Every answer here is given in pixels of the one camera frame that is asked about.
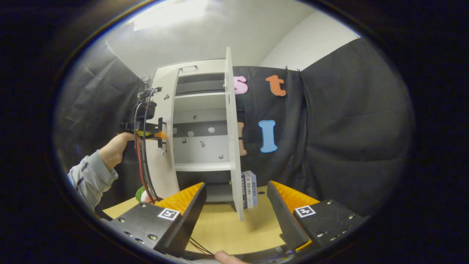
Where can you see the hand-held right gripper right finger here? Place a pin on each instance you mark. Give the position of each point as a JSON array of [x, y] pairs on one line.
[[284, 220]]

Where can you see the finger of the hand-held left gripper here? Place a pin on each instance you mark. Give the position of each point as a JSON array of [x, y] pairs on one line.
[[160, 135]]

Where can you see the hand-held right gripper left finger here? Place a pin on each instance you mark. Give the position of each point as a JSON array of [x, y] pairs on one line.
[[188, 216]]

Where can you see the shoe cabinet door camera sticker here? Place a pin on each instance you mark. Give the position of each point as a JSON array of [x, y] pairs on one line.
[[169, 172]]

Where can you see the grey double-door shoe cabinet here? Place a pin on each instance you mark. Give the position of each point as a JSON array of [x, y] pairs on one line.
[[205, 102]]

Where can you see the shoe cabinet door headphone sticker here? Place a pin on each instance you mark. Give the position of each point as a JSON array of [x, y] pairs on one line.
[[234, 146]]

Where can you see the white spine book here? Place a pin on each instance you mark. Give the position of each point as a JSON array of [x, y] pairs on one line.
[[249, 190]]

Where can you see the dark blue book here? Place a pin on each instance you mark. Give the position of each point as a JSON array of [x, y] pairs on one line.
[[244, 196]]

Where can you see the green white round object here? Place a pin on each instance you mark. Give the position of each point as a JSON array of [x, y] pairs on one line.
[[140, 194]]

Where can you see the black backdrop cloth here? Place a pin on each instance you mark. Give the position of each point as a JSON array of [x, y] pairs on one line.
[[348, 128]]

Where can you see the black cloth clip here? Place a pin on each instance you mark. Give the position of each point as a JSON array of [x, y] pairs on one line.
[[292, 69]]

